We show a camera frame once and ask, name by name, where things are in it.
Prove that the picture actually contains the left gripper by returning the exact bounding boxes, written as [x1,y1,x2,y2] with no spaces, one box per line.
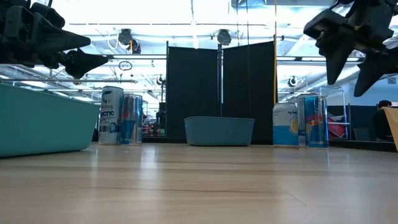
[0,0,109,79]

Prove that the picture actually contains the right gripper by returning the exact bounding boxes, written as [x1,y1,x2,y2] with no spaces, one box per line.
[303,0,398,97]

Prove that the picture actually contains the teal plastic bin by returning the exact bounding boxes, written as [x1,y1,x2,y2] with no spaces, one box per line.
[0,83,101,158]

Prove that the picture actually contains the blue silver Red Bull can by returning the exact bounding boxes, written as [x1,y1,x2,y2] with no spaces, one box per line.
[121,93,144,146]
[303,95,330,149]

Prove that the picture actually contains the dark blue plastic bin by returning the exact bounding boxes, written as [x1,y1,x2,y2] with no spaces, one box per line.
[183,116,256,147]

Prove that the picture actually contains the grey horizontal pipe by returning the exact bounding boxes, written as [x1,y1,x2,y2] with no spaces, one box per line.
[0,78,137,84]

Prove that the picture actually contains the dark blue partition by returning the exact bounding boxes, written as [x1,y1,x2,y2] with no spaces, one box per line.
[326,105,379,141]

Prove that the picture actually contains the person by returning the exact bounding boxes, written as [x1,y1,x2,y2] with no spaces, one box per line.
[372,100,393,141]

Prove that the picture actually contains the red storage bins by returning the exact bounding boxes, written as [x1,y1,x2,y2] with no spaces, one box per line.
[328,116,346,140]

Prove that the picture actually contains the black folding divider screen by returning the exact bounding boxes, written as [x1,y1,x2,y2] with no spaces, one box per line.
[165,40,277,146]

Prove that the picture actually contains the black hanging cable loop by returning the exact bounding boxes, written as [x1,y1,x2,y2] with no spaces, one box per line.
[118,60,134,72]

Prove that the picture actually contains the black aluminium table frame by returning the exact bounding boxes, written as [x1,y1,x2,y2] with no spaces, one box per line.
[91,135,398,153]

